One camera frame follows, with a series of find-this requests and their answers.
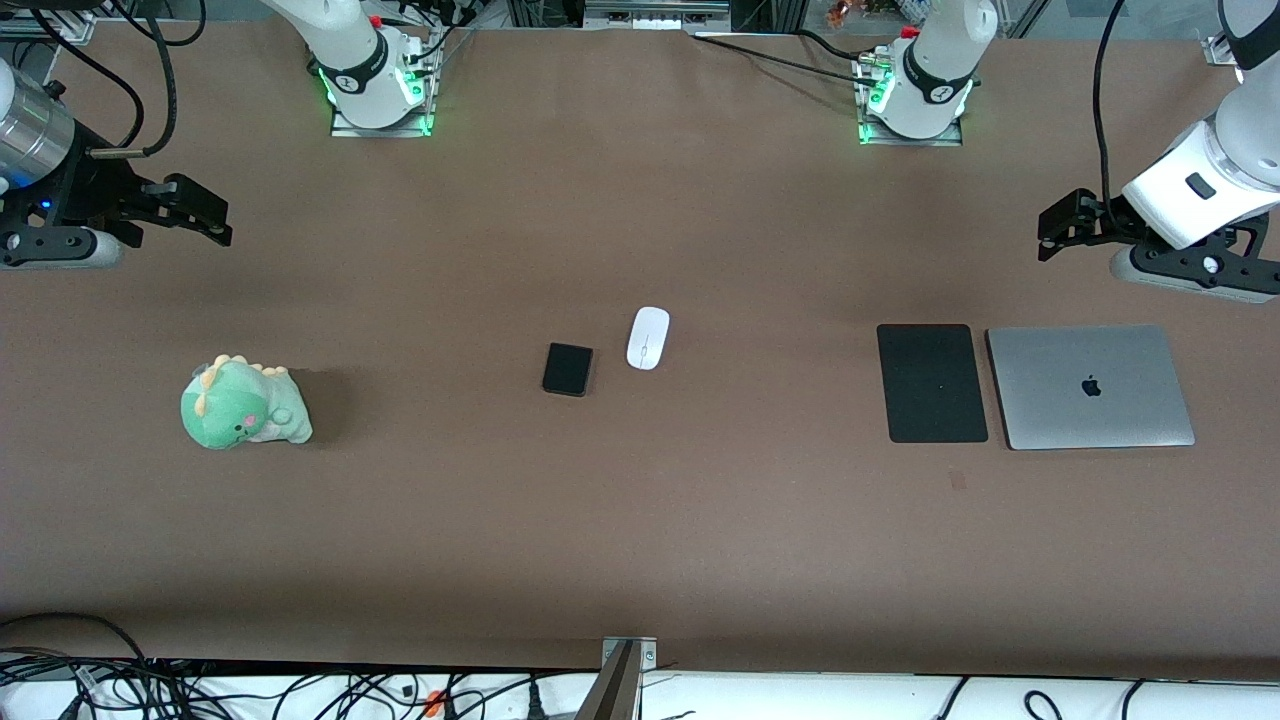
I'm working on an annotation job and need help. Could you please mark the green dinosaur plush toy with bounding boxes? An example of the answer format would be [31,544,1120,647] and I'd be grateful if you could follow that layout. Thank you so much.
[180,353,314,450]

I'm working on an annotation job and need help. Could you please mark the white computer mouse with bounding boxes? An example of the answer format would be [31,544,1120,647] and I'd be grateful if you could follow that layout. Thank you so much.
[626,306,671,372]

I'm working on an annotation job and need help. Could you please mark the dark aluminium post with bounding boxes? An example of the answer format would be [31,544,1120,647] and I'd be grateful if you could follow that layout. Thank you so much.
[576,640,641,720]

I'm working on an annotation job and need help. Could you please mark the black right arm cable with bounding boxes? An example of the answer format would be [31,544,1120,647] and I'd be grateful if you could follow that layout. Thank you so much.
[20,0,207,158]

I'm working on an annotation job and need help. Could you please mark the metal table edge bracket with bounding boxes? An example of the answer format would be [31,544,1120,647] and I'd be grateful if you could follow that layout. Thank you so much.
[602,636,659,673]

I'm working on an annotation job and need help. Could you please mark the black mouse pad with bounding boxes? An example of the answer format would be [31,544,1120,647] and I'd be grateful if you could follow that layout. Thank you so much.
[877,323,990,444]

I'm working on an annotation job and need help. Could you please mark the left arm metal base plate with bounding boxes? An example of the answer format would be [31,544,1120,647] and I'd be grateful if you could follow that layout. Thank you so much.
[853,50,965,149]

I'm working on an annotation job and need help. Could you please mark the aluminium frame rail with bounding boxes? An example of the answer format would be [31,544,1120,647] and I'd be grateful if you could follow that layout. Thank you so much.
[583,0,733,32]

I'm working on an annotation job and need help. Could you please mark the tangled black cables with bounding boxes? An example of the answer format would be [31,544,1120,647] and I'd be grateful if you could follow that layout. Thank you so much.
[0,655,601,720]

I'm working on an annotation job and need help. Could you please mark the black smartphone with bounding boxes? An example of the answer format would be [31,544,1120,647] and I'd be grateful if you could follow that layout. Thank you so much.
[542,342,595,398]

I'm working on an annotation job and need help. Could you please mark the silver laptop with apple logo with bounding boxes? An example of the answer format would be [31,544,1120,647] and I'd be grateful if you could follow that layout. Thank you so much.
[986,324,1197,451]

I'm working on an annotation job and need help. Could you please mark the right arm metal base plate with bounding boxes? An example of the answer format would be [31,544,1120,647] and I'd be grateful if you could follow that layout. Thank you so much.
[330,28,443,139]

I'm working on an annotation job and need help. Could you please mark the black looped cable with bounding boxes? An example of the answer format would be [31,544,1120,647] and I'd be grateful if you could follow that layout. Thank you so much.
[0,612,151,691]

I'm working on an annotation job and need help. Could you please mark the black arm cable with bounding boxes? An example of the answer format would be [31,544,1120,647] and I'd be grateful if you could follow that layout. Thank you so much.
[20,0,207,158]
[1092,0,1133,233]

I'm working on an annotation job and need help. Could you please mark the silver frame with bracket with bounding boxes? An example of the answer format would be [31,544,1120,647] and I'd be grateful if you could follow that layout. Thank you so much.
[0,0,97,47]

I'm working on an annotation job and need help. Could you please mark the black cable on table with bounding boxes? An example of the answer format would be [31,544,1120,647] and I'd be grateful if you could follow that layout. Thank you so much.
[690,28,886,87]

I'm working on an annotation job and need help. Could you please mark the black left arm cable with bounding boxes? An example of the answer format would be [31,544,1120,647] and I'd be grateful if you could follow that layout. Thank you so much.
[1092,0,1133,233]

